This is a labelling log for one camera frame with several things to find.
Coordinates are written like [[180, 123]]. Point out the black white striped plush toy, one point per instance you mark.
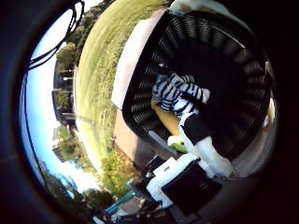
[[174, 91]]

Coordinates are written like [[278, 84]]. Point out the blue metal frame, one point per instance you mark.
[[120, 202]]

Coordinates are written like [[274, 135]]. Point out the black slatted plastic basket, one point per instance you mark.
[[224, 62]]

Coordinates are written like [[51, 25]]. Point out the yellow corn plush toy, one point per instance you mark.
[[166, 119]]

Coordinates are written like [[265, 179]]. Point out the dark low building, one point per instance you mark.
[[64, 93]]

